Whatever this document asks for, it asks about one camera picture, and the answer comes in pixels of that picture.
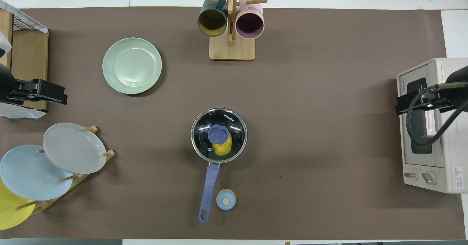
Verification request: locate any white plastic bag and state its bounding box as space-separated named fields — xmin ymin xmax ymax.
xmin=0 ymin=102 xmax=47 ymax=120

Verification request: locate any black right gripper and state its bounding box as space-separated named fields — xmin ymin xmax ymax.
xmin=395 ymin=87 xmax=462 ymax=116

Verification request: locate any small blue round cap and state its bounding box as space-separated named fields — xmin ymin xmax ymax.
xmin=216 ymin=189 xmax=237 ymax=211

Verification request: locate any light blue plate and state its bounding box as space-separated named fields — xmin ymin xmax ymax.
xmin=0 ymin=144 xmax=73 ymax=201

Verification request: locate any dark teal mug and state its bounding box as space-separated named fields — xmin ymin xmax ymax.
xmin=197 ymin=0 xmax=228 ymax=37

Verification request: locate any wooden plate rack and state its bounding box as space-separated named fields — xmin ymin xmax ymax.
xmin=15 ymin=125 xmax=116 ymax=214

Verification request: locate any beige toaster oven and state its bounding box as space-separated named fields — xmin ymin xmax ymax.
xmin=397 ymin=57 xmax=468 ymax=194

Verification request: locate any yellow lemon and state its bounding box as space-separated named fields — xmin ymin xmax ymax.
xmin=212 ymin=132 xmax=233 ymax=157

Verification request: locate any black pot purple handle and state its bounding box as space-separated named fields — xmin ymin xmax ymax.
xmin=190 ymin=107 xmax=248 ymax=223

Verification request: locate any green plate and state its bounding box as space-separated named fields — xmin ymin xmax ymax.
xmin=102 ymin=37 xmax=162 ymax=95

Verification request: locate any wooden shelf box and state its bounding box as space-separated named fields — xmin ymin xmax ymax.
xmin=0 ymin=9 xmax=49 ymax=112

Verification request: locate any brown table mat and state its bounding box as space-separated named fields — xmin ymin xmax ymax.
xmin=0 ymin=7 xmax=467 ymax=240

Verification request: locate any wooden mug tree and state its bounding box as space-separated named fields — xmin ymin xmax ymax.
xmin=196 ymin=0 xmax=268 ymax=61

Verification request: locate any glass lid purple knob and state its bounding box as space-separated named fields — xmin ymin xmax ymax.
xmin=191 ymin=107 xmax=248 ymax=164

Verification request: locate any wire mesh basket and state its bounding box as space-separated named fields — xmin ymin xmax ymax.
xmin=0 ymin=0 xmax=49 ymax=34

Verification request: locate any pink mug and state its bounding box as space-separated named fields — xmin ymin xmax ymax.
xmin=235 ymin=0 xmax=265 ymax=40

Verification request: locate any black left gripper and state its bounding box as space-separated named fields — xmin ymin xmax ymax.
xmin=4 ymin=78 xmax=68 ymax=105

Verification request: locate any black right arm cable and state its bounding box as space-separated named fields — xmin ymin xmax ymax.
xmin=406 ymin=84 xmax=468 ymax=147

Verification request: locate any yellow plate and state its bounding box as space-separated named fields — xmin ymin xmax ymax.
xmin=0 ymin=179 xmax=36 ymax=231

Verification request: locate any grey plate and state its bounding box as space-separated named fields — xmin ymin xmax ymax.
xmin=43 ymin=122 xmax=107 ymax=175

